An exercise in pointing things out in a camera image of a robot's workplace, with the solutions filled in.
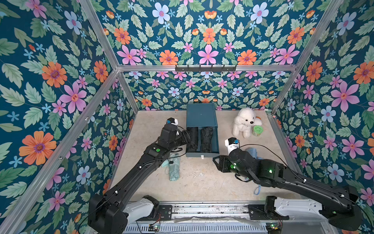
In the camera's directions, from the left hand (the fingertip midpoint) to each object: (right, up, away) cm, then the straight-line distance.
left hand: (190, 133), depth 77 cm
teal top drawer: (+5, -11, 0) cm, 12 cm away
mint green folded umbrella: (-10, -19, +9) cm, 23 cm away
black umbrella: (+9, -1, +3) cm, 10 cm away
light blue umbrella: (+39, -13, +14) cm, 44 cm away
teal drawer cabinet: (+6, +11, +12) cm, 17 cm away
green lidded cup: (+47, 0, +27) cm, 54 cm away
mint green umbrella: (-16, -20, +13) cm, 29 cm away
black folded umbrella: (+1, -7, +3) cm, 8 cm away
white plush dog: (+34, +6, +17) cm, 38 cm away
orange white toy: (+49, +7, +31) cm, 59 cm away
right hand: (+13, -11, -10) cm, 19 cm away
